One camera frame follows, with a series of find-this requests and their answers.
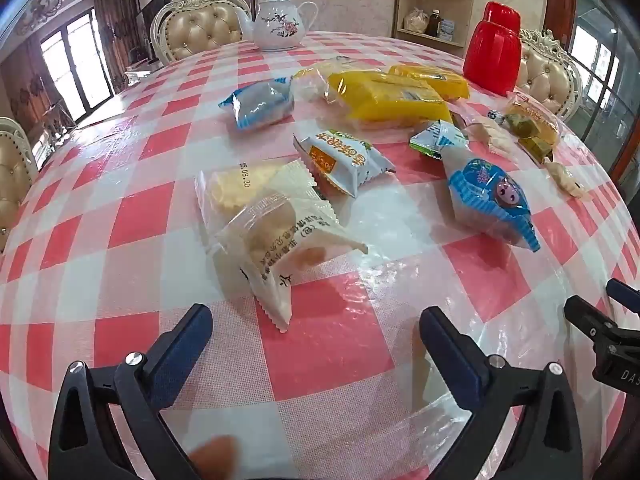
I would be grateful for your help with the glass sliding door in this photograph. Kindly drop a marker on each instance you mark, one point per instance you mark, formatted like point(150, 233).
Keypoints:
point(600, 70)

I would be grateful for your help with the brown bottle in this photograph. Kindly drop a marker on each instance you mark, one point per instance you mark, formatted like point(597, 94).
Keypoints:
point(434, 22)

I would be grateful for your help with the small yellow snack packet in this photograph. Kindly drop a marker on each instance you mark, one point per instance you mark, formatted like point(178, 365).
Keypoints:
point(440, 82)

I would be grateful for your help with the large yellow snack packet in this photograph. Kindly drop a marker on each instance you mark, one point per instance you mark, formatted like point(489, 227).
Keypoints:
point(385, 97)

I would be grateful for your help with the blue grey snack packet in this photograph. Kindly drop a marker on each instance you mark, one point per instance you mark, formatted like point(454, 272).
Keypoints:
point(260, 102)

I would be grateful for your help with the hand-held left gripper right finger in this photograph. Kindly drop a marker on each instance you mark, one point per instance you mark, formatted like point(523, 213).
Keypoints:
point(452, 360)

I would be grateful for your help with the blue white box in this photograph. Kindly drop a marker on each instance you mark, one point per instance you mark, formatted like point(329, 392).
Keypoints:
point(447, 29)

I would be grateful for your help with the white carved television cabinet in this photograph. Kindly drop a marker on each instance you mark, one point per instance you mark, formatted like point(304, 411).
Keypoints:
point(142, 67)

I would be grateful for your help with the red white checkered tablecloth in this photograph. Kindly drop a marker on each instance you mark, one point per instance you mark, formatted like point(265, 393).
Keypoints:
point(125, 210)

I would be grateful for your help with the person's left hand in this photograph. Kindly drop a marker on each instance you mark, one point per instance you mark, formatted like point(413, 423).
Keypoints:
point(215, 457)

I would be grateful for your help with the clear bag of white food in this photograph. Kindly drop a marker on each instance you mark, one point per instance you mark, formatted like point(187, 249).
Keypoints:
point(416, 21)

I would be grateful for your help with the clear pastry packet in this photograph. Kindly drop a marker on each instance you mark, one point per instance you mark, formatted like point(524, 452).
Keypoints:
point(280, 240)

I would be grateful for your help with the white wrapped candy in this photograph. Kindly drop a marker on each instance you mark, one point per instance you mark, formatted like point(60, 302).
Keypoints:
point(565, 180)
point(492, 137)

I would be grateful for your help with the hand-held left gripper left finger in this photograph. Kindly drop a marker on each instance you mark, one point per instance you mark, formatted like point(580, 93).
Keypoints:
point(182, 355)

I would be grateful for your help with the clear cracker packet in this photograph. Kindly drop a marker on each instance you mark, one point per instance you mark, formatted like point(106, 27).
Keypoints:
point(235, 185)

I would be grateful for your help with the glass balcony door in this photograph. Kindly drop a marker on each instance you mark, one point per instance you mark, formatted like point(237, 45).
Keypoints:
point(75, 65)

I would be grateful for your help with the clear packet of green cakes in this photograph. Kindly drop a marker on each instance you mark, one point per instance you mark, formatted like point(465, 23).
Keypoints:
point(530, 125)

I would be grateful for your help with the white floral teapot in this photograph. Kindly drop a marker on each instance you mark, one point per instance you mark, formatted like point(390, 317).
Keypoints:
point(277, 25)

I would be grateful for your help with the white packet orange label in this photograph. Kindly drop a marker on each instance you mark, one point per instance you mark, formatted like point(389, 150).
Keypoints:
point(345, 160)

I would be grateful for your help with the cream tufted carved chair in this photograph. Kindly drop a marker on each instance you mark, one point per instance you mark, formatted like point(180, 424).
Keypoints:
point(202, 30)
point(547, 75)
point(12, 180)

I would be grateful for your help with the red thermos jug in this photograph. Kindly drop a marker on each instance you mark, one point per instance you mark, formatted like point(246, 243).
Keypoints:
point(492, 55)

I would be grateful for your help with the green white snack packet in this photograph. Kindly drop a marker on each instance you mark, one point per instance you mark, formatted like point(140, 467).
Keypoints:
point(435, 140)

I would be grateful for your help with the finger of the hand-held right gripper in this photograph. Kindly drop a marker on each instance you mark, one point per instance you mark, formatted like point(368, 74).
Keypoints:
point(625, 295)
point(590, 325)

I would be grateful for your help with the brown curtain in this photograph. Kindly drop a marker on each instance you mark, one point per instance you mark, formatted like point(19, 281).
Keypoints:
point(120, 25)

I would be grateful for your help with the flat screen television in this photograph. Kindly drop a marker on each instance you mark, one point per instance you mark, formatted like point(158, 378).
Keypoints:
point(152, 20)

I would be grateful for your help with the blue cartoon snack packet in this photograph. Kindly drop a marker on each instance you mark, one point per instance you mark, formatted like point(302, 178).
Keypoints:
point(490, 195)

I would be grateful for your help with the white bun clear packet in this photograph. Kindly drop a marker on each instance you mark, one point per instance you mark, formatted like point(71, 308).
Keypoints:
point(310, 85)

